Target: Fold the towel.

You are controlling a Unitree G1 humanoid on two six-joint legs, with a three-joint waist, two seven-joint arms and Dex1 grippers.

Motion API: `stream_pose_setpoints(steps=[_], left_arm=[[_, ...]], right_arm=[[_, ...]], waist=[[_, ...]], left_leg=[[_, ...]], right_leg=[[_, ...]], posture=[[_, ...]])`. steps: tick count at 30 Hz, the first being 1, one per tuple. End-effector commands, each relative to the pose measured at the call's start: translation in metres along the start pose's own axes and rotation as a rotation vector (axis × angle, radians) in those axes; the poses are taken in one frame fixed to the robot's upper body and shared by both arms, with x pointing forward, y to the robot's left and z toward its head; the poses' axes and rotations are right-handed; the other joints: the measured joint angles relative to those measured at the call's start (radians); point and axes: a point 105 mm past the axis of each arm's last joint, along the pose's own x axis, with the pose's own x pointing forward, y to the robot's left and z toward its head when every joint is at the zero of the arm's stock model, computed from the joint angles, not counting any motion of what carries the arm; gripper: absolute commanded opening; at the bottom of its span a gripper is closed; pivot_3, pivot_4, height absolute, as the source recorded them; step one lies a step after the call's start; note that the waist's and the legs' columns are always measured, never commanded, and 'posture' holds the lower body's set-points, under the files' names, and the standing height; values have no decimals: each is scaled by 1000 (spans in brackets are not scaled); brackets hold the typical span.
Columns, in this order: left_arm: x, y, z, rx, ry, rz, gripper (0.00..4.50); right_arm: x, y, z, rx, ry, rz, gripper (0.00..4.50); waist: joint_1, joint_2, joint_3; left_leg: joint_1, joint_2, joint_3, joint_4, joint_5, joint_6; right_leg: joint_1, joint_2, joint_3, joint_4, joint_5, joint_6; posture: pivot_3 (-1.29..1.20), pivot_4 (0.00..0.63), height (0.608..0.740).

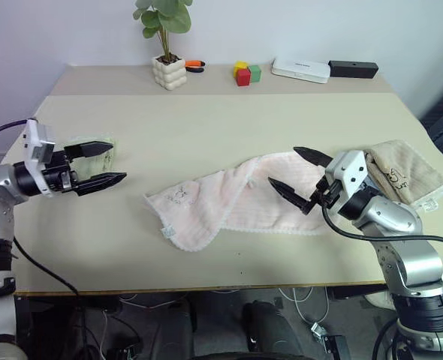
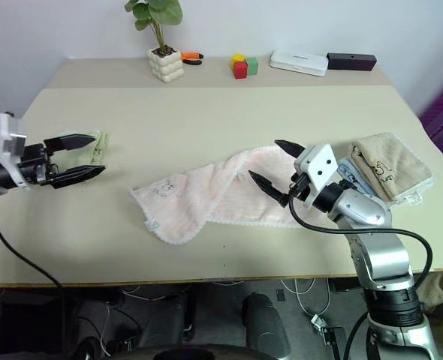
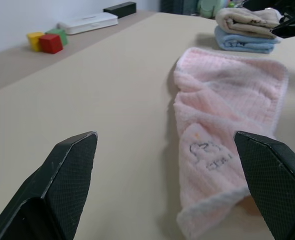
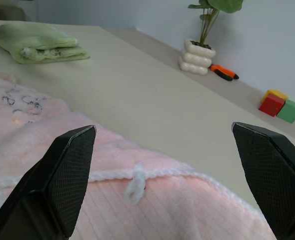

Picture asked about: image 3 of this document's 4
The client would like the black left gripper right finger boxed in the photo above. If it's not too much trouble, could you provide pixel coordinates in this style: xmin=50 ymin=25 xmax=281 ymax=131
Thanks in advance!
xmin=233 ymin=130 xmax=295 ymax=240

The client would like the dark slatted crate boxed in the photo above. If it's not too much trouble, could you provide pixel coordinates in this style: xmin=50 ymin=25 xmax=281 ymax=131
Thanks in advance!
xmin=159 ymin=0 xmax=200 ymax=17

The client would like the pink towel with embroidery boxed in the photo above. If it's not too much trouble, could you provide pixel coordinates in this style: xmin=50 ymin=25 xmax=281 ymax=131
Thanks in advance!
xmin=172 ymin=46 xmax=289 ymax=240

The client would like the green cube block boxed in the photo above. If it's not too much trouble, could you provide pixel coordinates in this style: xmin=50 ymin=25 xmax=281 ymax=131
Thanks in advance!
xmin=44 ymin=27 xmax=69 ymax=46

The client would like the red cube block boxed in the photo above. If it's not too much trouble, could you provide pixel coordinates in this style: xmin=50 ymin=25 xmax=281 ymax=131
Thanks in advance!
xmin=38 ymin=33 xmax=64 ymax=55

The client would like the light blue folded towel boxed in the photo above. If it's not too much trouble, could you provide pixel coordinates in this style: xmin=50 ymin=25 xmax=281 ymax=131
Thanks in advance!
xmin=214 ymin=26 xmax=282 ymax=55

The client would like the yellow cube block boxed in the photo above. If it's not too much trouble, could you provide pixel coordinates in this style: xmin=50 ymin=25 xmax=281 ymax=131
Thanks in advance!
xmin=26 ymin=31 xmax=45 ymax=53

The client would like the long black box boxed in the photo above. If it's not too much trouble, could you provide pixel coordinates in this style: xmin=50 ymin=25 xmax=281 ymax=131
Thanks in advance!
xmin=102 ymin=1 xmax=137 ymax=19

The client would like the beige folded towel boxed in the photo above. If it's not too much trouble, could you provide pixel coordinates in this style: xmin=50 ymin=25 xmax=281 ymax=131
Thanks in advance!
xmin=215 ymin=7 xmax=283 ymax=40

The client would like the flat white plastic box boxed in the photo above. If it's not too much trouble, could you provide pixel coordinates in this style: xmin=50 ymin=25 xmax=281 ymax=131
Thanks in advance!
xmin=56 ymin=12 xmax=119 ymax=36

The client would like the pale green plastic object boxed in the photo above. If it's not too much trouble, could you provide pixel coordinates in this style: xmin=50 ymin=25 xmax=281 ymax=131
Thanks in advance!
xmin=196 ymin=0 xmax=223 ymax=20

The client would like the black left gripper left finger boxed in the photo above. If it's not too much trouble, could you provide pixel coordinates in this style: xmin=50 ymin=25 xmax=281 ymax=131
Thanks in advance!
xmin=0 ymin=130 xmax=99 ymax=240

